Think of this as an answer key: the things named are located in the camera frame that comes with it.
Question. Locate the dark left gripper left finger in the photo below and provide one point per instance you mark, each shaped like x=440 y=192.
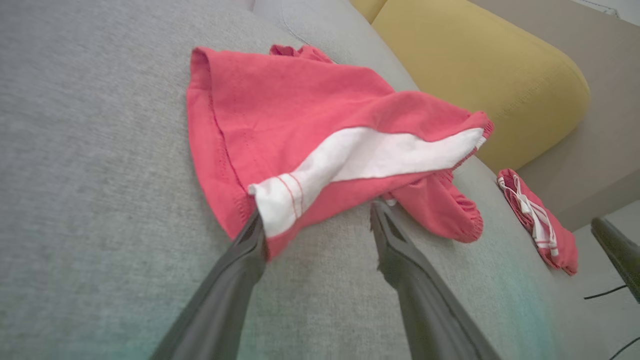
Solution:
x=215 y=300

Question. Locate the red and white shorts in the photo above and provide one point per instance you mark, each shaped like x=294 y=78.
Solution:
x=560 y=240

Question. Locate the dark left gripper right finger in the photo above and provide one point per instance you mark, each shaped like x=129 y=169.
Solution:
x=425 y=310

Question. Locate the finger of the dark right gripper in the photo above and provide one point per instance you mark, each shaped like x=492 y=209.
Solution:
x=622 y=255

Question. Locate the wide yellow sofa back cushion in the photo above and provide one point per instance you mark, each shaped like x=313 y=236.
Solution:
x=475 y=75

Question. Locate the red printed basketball jersey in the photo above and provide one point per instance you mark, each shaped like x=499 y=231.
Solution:
x=275 y=110

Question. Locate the narrow yellow sofa back cushion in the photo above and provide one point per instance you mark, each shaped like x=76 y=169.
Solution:
x=367 y=6

